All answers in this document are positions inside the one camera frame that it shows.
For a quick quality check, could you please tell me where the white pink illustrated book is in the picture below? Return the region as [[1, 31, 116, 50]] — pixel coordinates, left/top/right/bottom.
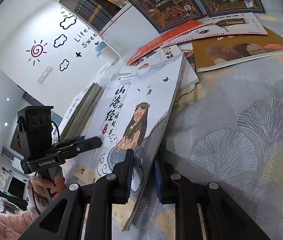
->
[[164, 12, 267, 46]]

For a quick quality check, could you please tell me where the black monitor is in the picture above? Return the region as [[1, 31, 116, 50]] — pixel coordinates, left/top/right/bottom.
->
[[7, 177, 26, 199]]

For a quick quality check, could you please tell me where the white cup with blue figure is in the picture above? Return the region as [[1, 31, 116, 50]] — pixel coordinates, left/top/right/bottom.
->
[[95, 41, 119, 64]]

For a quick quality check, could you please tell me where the white book with QR code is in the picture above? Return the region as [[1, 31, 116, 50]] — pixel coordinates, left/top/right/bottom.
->
[[174, 42, 199, 107]]

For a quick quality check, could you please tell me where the stack of green edged books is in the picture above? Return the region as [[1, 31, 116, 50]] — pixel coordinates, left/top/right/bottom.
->
[[58, 83, 103, 141]]

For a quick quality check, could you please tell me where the row of dark spine books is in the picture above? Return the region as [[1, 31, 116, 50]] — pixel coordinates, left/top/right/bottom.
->
[[75, 0, 120, 31]]

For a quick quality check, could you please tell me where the brown hedgehog cover book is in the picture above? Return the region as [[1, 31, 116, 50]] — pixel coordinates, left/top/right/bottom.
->
[[192, 28, 283, 73]]

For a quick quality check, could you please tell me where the red orange cover book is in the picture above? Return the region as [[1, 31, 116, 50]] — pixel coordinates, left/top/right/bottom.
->
[[126, 20, 204, 66]]

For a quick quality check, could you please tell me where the person's left hand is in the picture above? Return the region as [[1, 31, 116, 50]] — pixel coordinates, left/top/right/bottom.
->
[[27, 166, 67, 215]]

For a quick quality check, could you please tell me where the pink quilted left sleeve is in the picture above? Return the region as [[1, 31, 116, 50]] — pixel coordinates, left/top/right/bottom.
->
[[0, 211, 36, 239]]

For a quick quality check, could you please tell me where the Shan Hai Jing girl book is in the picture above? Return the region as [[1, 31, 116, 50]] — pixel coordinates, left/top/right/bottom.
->
[[73, 54, 183, 230]]

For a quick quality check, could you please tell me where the white bookshelf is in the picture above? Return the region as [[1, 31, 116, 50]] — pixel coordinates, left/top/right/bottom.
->
[[34, 0, 132, 34]]

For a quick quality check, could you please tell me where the dark encyclopedia book left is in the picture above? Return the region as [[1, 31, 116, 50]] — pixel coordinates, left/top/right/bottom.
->
[[128, 0, 203, 34]]

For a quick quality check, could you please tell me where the wall light switch panel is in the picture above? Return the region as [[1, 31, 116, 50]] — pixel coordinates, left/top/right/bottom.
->
[[38, 66, 52, 84]]

